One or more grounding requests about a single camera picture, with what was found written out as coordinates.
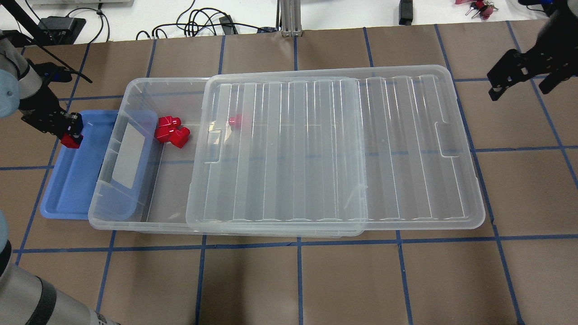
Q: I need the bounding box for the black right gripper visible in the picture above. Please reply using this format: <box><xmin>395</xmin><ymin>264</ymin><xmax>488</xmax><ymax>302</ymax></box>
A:
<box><xmin>487</xmin><ymin>27</ymin><xmax>577</xmax><ymax>101</ymax></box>

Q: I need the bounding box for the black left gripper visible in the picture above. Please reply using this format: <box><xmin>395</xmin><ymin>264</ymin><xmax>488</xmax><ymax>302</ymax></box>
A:
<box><xmin>20</xmin><ymin>88</ymin><xmax>84</xmax><ymax>138</ymax></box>

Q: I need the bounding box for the clear plastic box lid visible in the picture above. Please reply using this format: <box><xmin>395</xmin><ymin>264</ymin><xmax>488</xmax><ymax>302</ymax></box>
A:
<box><xmin>185</xmin><ymin>65</ymin><xmax>486</xmax><ymax>237</ymax></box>

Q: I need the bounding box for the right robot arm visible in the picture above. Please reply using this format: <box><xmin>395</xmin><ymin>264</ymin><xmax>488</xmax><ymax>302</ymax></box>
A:
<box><xmin>487</xmin><ymin>0</ymin><xmax>578</xmax><ymax>101</ymax></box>

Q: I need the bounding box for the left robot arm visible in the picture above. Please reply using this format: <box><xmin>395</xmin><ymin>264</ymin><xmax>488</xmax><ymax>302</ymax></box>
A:
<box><xmin>0</xmin><ymin>32</ymin><xmax>85</xmax><ymax>148</ymax></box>

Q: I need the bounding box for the blue plastic tray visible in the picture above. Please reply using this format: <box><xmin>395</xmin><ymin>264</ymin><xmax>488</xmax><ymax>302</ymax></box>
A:
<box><xmin>41</xmin><ymin>110</ymin><xmax>158</xmax><ymax>221</ymax></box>

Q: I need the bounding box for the red block pile middle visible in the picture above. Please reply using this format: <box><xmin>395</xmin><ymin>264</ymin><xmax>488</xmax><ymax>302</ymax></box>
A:
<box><xmin>154</xmin><ymin>125</ymin><xmax>178</xmax><ymax>143</ymax></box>

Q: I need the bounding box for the red block pile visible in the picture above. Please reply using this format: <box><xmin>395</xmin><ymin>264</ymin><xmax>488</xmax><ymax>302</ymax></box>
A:
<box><xmin>158</xmin><ymin>116</ymin><xmax>182</xmax><ymax>128</ymax></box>
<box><xmin>169</xmin><ymin>127</ymin><xmax>191</xmax><ymax>149</ymax></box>
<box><xmin>154</xmin><ymin>125</ymin><xmax>178</xmax><ymax>143</ymax></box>

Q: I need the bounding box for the red block left pile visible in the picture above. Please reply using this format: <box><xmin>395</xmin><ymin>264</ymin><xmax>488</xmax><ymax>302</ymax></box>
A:
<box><xmin>158</xmin><ymin>116</ymin><xmax>182</xmax><ymax>128</ymax></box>

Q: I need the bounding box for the clear plastic storage box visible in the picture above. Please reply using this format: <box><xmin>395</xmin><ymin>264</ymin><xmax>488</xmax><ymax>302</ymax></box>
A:
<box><xmin>88</xmin><ymin>77</ymin><xmax>366</xmax><ymax>238</ymax></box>

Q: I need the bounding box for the red block top pile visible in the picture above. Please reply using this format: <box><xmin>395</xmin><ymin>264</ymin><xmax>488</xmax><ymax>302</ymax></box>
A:
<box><xmin>169</xmin><ymin>127</ymin><xmax>191</xmax><ymax>149</ymax></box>

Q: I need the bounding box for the red block far corner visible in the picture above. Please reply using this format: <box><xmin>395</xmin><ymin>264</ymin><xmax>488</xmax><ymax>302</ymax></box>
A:
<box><xmin>228</xmin><ymin>114</ymin><xmax>243</xmax><ymax>130</ymax></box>

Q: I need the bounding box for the red keys bunch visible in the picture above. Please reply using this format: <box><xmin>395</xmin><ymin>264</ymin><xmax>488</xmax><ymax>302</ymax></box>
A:
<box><xmin>454</xmin><ymin>0</ymin><xmax>499</xmax><ymax>20</ymax></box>

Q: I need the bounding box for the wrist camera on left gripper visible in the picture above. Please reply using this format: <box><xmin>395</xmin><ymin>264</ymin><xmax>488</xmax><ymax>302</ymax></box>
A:
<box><xmin>29</xmin><ymin>61</ymin><xmax>93</xmax><ymax>86</ymax></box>

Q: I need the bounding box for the aluminium frame post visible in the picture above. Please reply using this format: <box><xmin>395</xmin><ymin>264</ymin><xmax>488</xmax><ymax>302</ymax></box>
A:
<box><xmin>276</xmin><ymin>0</ymin><xmax>303</xmax><ymax>37</ymax></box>

